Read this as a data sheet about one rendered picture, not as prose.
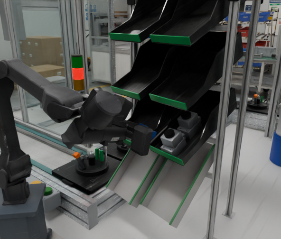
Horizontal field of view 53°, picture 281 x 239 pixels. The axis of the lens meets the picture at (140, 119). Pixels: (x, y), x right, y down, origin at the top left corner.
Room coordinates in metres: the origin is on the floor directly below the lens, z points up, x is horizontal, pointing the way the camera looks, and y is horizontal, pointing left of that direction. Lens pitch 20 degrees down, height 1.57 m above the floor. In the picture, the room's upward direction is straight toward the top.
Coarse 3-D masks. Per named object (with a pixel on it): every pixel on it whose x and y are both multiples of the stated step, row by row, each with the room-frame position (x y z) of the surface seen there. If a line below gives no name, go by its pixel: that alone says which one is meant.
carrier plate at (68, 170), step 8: (112, 160) 1.11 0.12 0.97; (56, 168) 1.04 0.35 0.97; (64, 168) 1.04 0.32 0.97; (72, 168) 1.04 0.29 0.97; (112, 168) 1.04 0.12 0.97; (56, 176) 1.00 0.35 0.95; (64, 176) 0.97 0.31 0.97; (72, 176) 0.97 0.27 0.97; (80, 176) 0.97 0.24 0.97; (96, 176) 0.97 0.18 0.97; (104, 176) 0.97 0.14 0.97; (80, 184) 0.92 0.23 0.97; (88, 184) 0.92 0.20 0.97; (96, 184) 0.92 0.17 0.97; (104, 184) 0.93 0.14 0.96; (88, 192) 0.88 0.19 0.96
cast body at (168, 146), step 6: (168, 132) 0.72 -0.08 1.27; (174, 132) 0.72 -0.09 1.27; (180, 132) 0.72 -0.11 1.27; (162, 138) 0.72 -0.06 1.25; (168, 138) 0.71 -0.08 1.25; (174, 138) 0.70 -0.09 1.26; (180, 138) 0.72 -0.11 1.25; (168, 144) 0.71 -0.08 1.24; (174, 144) 0.70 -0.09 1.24; (180, 144) 0.72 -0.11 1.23; (186, 144) 0.74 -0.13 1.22; (162, 150) 0.73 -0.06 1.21; (168, 150) 0.71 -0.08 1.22; (174, 150) 0.70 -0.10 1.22; (180, 150) 0.72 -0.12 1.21
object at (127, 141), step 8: (136, 104) 0.92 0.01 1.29; (144, 104) 0.95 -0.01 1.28; (152, 104) 0.98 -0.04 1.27; (160, 104) 0.96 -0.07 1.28; (136, 112) 0.92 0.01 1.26; (144, 112) 0.95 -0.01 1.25; (152, 112) 0.93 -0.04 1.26; (160, 112) 0.92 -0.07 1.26; (168, 112) 0.85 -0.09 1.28; (128, 120) 0.90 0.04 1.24; (136, 120) 0.92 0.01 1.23; (144, 120) 0.90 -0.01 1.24; (152, 120) 0.89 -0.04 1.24; (160, 120) 0.82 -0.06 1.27; (168, 120) 0.85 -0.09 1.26; (152, 128) 0.85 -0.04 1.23; (160, 128) 0.82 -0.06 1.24; (128, 144) 0.81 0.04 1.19
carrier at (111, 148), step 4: (108, 144) 1.28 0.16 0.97; (112, 144) 1.28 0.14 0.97; (116, 144) 1.28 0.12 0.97; (100, 148) 1.23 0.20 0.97; (104, 148) 1.23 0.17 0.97; (108, 148) 1.23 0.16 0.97; (112, 148) 1.23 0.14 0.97; (116, 148) 1.23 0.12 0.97; (120, 148) 1.19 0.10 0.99; (124, 148) 1.19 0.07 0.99; (128, 148) 1.19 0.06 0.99; (104, 152) 1.19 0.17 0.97; (108, 152) 1.19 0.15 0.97; (112, 152) 1.19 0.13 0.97; (116, 152) 1.19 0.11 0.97; (120, 152) 1.19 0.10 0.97; (124, 152) 1.18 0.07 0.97; (112, 156) 1.15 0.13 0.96; (116, 156) 1.14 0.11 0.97; (120, 156) 1.14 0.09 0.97; (120, 160) 1.12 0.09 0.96
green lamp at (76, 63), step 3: (72, 57) 1.23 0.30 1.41; (75, 57) 1.23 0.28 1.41; (78, 57) 1.23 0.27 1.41; (81, 57) 1.24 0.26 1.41; (72, 60) 1.23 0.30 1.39; (75, 60) 1.23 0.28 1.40; (78, 60) 1.23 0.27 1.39; (81, 60) 1.24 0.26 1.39; (72, 63) 1.23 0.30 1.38; (75, 63) 1.23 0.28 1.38; (78, 63) 1.23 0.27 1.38; (81, 63) 1.24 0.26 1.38; (72, 66) 1.24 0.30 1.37; (75, 66) 1.23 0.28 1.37; (78, 66) 1.23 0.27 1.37; (81, 66) 1.24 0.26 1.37
